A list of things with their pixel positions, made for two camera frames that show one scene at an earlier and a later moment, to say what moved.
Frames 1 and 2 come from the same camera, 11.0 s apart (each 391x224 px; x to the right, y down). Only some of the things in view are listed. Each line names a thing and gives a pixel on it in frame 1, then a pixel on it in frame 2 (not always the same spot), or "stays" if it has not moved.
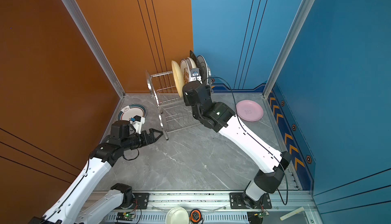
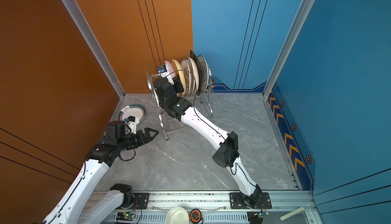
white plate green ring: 204,70 stays
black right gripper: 185,96 -> 179,84
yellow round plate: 178,77 stays
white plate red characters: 185,67 stays
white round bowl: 177,215 stays
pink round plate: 249,110 -> 170,69
